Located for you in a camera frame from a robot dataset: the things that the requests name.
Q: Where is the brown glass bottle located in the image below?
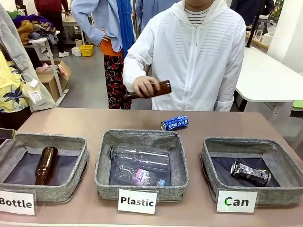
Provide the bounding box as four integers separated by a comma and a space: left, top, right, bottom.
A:
35, 146, 59, 186
125, 79, 173, 100

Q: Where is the large clear plastic bottle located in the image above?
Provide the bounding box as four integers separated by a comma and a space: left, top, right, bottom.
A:
108, 144, 171, 171

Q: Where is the small pink label plastic bottle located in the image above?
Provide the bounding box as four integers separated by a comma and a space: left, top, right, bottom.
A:
115, 163, 166, 187

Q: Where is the black crushed drink can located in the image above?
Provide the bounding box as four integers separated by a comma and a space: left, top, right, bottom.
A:
230, 160, 272, 186

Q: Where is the person's left forearm white sleeve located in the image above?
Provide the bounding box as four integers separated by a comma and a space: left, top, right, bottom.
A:
214, 68, 241, 112

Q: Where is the person's right forearm white sleeve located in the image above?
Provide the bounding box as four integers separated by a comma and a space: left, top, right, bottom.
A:
122, 51, 154, 92

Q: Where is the grey fabric basket Bottle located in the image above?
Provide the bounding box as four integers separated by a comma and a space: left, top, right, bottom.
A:
0, 132, 90, 204

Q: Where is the grey fabric basket Plastic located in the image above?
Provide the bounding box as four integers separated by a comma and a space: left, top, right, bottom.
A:
94, 129, 190, 202

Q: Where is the blue drink can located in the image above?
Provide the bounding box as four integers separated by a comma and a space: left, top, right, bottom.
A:
160, 115, 190, 131

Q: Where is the white Can label sign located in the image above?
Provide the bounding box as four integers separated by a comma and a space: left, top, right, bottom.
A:
216, 190, 258, 213

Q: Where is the grey fabric basket Can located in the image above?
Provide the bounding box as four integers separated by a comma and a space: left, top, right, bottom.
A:
200, 137, 303, 207

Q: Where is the bystander hand on hip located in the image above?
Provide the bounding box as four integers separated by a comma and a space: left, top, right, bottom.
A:
101, 28, 112, 42

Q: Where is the person's right hand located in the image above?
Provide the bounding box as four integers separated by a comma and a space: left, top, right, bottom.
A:
132, 76, 162, 98

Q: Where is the yellow floral shirt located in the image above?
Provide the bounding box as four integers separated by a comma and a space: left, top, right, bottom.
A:
0, 51, 30, 114

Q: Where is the beige tote bag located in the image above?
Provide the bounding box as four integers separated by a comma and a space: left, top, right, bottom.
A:
20, 72, 56, 112

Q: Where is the white Bottle label sign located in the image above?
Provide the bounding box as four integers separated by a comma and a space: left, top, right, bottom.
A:
0, 190, 37, 216

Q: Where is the cardboard box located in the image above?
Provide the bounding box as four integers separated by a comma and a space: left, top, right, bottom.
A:
36, 60, 72, 102

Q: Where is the white table with clothes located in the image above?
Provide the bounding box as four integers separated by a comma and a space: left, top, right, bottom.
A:
23, 36, 69, 97

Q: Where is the grey hanging jacket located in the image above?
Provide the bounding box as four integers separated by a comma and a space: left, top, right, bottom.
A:
0, 3, 56, 112

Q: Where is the pile of colourful clothes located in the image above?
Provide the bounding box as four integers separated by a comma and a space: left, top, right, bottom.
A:
9, 14, 60, 45

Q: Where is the yellow plastic crate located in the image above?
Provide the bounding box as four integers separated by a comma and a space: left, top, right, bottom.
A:
80, 44, 94, 57

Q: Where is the bystander in red top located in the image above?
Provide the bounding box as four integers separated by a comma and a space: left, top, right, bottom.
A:
34, 0, 71, 58

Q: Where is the bystander in blue shirt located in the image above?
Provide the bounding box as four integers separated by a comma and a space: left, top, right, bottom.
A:
71, 0, 137, 110

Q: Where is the white Plastic label sign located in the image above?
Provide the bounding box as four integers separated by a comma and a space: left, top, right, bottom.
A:
117, 188, 159, 215

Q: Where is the bystander in denim jacket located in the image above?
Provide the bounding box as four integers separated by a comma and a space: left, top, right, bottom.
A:
134, 0, 180, 36

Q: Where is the person in white jacket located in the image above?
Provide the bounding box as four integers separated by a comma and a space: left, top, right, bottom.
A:
122, 0, 247, 112

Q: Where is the white desk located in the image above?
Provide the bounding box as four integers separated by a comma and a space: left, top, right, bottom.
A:
233, 46, 303, 104

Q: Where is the bystander in dark clothes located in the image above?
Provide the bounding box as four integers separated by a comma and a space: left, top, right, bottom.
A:
230, 0, 275, 26

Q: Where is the clear water bottle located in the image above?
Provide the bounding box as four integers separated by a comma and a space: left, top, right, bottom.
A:
256, 22, 265, 41

